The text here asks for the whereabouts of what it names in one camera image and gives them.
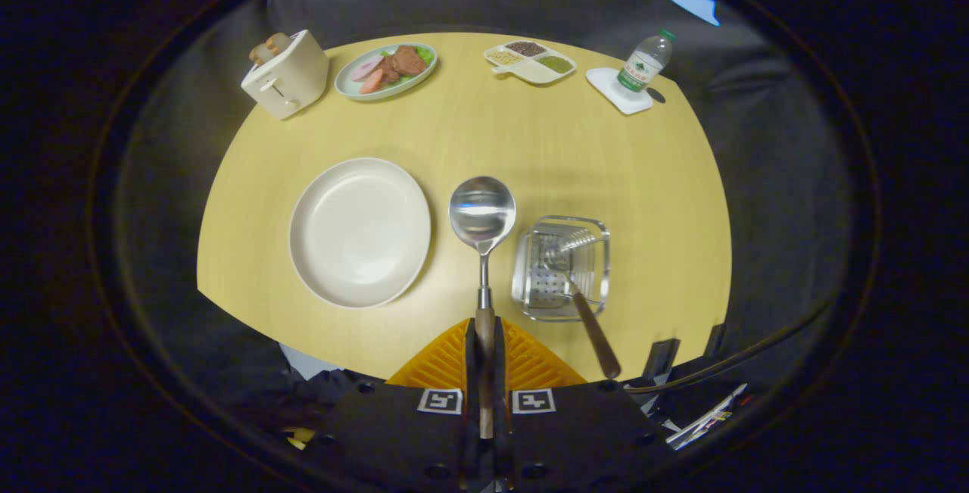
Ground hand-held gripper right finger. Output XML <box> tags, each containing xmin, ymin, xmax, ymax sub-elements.
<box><xmin>488</xmin><ymin>316</ymin><xmax>667</xmax><ymax>491</ymax></box>

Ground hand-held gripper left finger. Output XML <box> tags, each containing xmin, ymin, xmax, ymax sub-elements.
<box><xmin>314</xmin><ymin>317</ymin><xmax>485</xmax><ymax>491</ymax></box>

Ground fork with wooden handle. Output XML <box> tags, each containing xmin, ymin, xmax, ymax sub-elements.
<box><xmin>541</xmin><ymin>232</ymin><xmax>623</xmax><ymax>380</ymax></box>

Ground spoon with wooden handle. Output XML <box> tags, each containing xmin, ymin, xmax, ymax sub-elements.
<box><xmin>449</xmin><ymin>176</ymin><xmax>517</xmax><ymax>441</ymax></box>

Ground metal perforated drainer basket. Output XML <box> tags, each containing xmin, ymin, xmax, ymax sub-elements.
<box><xmin>511</xmin><ymin>214</ymin><xmax>611</xmax><ymax>323</ymax></box>

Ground person's dark printed clothing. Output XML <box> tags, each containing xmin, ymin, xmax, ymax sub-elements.
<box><xmin>227</xmin><ymin>364</ymin><xmax>364</xmax><ymax>454</ymax></box>

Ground large white plate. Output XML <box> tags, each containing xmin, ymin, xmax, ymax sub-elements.
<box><xmin>288</xmin><ymin>158</ymin><xmax>432</xmax><ymax>310</ymax></box>

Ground white papers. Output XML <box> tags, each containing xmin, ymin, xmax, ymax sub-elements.
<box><xmin>666</xmin><ymin>383</ymin><xmax>750</xmax><ymax>451</ymax></box>

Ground white square coaster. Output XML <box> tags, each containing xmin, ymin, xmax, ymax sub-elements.
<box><xmin>585</xmin><ymin>67</ymin><xmax>654</xmax><ymax>116</ymax></box>

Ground white divided condiment dish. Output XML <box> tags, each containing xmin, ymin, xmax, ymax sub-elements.
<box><xmin>484</xmin><ymin>39</ymin><xmax>578</xmax><ymax>86</ymax></box>

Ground pale green plate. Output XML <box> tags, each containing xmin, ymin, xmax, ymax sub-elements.
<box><xmin>335</xmin><ymin>42</ymin><xmax>438</xmax><ymax>102</ymax></box>

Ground brown meat slice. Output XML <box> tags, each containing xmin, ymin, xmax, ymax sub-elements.
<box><xmin>390</xmin><ymin>45</ymin><xmax>428</xmax><ymax>77</ymax></box>

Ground clear plastic water bottle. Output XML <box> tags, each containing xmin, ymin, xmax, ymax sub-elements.
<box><xmin>615</xmin><ymin>29</ymin><xmax>676</xmax><ymax>96</ymax></box>

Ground cream toaster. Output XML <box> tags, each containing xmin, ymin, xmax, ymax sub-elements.
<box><xmin>241</xmin><ymin>30</ymin><xmax>331</xmax><ymax>120</ymax></box>

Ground brown toast slice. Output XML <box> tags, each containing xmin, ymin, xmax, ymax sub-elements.
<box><xmin>249</xmin><ymin>33</ymin><xmax>292</xmax><ymax>66</ymax></box>

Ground black metal frame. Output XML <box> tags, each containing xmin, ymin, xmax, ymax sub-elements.
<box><xmin>643</xmin><ymin>324</ymin><xmax>728</xmax><ymax>382</ymax></box>

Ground black cable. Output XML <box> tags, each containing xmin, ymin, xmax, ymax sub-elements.
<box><xmin>625</xmin><ymin>304</ymin><xmax>833</xmax><ymax>394</ymax></box>

